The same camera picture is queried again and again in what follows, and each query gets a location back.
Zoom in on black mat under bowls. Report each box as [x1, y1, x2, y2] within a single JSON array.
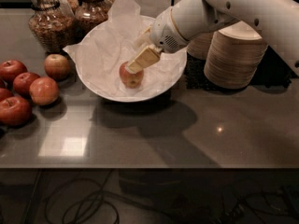
[[184, 48, 298, 92]]

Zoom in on black power strip on floor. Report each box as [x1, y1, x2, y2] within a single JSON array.
[[210, 201, 246, 224]]

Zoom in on large red apple front left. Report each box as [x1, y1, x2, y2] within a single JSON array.
[[0, 96, 32, 127]]

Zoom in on red apple middle left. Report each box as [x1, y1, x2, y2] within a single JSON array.
[[13, 72, 40, 97]]

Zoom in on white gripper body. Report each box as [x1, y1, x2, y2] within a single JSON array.
[[149, 7, 189, 53]]

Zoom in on white tissue paper liner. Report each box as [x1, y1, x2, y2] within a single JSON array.
[[64, 0, 187, 103]]

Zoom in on black cable on floor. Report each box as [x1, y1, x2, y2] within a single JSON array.
[[43, 169, 176, 224]]

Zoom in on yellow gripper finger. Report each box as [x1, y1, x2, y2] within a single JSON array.
[[134, 27, 151, 48], [125, 45, 162, 74]]

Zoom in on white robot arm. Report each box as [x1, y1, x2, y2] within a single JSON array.
[[127, 0, 299, 75]]

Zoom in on pale red apple front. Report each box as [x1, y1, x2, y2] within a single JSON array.
[[29, 77, 59, 105]]

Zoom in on stack paper bowls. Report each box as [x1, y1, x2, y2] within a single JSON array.
[[204, 21, 268, 90], [187, 33, 213, 60]]

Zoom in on white bowl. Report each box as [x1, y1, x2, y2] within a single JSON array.
[[71, 22, 187, 103]]

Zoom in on red apple back left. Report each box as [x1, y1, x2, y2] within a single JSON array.
[[0, 60, 27, 83]]

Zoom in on large glass granola jar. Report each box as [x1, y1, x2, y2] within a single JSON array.
[[28, 0, 76, 53]]

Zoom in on pale apple near bowl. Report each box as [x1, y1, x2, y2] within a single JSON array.
[[44, 54, 71, 81]]

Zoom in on front stack paper bowls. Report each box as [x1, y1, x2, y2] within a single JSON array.
[[204, 21, 268, 90]]

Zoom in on red apple left edge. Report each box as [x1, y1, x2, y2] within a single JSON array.
[[0, 88, 13, 102]]

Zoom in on back stack paper bowls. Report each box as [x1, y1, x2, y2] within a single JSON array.
[[187, 33, 213, 60]]

